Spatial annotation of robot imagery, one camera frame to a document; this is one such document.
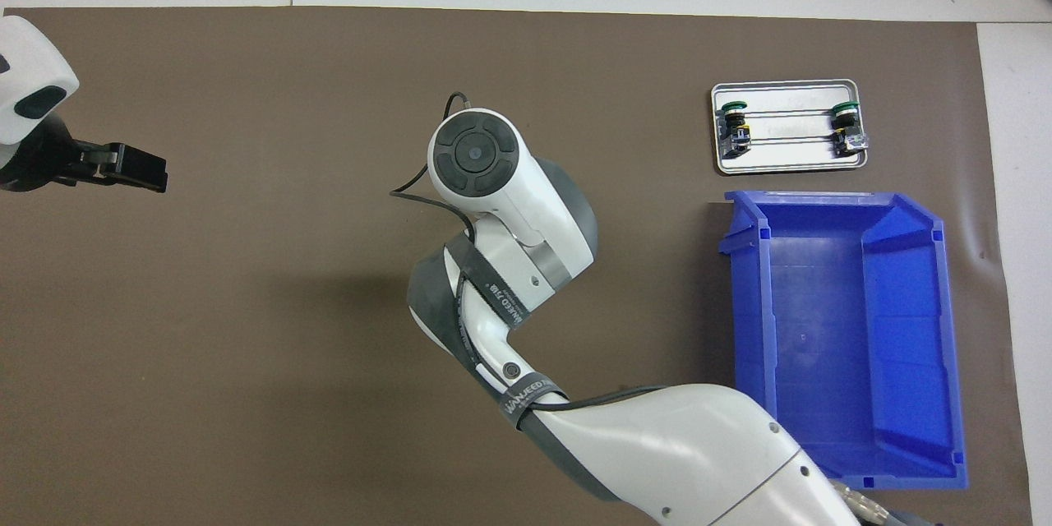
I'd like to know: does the silver metal tray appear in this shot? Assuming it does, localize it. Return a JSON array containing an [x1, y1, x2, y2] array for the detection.
[[711, 80, 870, 175]]

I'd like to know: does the blue plastic storage bin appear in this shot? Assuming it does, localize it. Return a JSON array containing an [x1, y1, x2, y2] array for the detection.
[[717, 190, 969, 491]]

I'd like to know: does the green push button switch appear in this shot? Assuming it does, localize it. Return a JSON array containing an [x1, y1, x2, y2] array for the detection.
[[717, 99, 754, 159]]

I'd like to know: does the brown table mat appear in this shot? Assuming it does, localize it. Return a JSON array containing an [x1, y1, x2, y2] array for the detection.
[[0, 7, 1035, 526]]

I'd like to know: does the green button with clear block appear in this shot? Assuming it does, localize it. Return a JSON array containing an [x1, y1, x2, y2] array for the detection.
[[828, 101, 870, 158]]

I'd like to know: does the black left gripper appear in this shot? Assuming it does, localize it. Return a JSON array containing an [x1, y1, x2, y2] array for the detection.
[[0, 117, 169, 195]]

